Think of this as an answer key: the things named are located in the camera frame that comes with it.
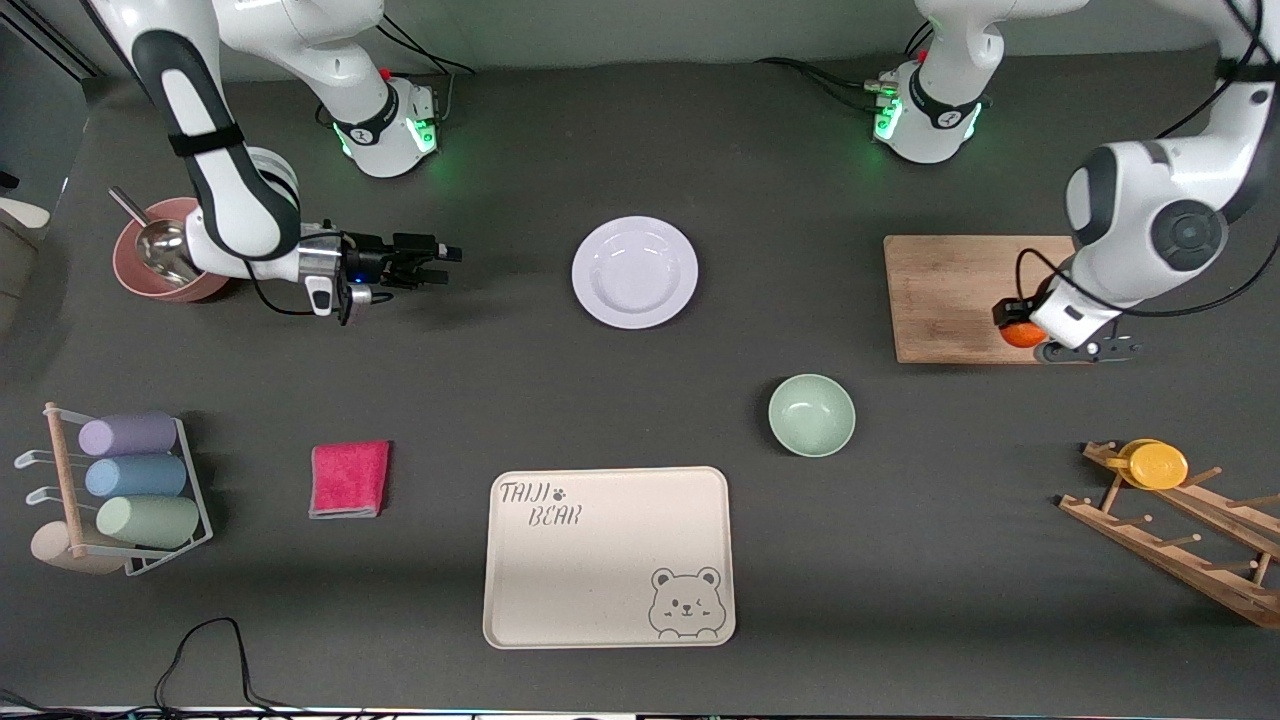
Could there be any beige bear print tray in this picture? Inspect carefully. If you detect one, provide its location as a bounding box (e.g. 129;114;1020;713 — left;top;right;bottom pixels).
482;466;737;650

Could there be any pink folded cloth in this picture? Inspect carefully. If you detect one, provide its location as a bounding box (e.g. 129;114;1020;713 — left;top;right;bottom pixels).
308;440;392;520

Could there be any black arm base cable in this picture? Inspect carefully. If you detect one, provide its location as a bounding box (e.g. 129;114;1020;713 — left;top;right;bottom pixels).
753;56;886;109
375;15;477;77

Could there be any blue cup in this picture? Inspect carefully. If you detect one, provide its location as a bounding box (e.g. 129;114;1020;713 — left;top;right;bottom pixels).
84;454;189;500

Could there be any beige cup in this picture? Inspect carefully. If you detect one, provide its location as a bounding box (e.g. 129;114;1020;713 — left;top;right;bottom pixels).
30;520;129;577

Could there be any yellow cup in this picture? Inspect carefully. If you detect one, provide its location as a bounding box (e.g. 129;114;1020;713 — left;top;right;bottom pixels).
1105;438;1190;492

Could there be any light green bowl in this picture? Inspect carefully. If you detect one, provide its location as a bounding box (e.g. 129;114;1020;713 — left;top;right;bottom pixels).
768;373;857;459

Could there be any thin black looped cable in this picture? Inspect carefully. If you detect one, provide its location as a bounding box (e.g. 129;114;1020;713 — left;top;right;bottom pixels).
0;617;301;717

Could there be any white round plate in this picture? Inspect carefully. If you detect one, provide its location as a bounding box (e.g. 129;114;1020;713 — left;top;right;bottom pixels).
571;216;700;331

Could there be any metal scoop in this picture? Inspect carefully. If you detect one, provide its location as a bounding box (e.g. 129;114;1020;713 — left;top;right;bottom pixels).
108;187;201;288

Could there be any black right arm base cable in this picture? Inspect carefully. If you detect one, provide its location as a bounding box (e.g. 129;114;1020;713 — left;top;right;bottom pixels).
375;15;477;77

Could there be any black left arm base cable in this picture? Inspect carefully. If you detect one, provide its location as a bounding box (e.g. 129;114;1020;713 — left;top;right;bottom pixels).
753;56;886;109

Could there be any green cup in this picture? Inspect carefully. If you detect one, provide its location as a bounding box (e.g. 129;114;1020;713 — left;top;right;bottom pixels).
95;495;201;550

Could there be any white wire cup rack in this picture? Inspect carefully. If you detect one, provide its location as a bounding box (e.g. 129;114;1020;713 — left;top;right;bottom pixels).
14;402;214;578

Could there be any wooden peg rack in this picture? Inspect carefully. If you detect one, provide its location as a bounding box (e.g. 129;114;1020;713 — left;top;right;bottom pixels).
1058;440;1280;631

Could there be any purple cup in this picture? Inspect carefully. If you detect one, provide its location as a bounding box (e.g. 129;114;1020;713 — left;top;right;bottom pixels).
78;412;179;458

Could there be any pink bowl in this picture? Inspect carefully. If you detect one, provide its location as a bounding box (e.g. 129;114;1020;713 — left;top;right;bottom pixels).
112;197;233;303

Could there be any wooden cutting board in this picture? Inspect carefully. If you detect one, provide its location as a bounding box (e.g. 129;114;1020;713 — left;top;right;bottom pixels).
883;235;1079;365

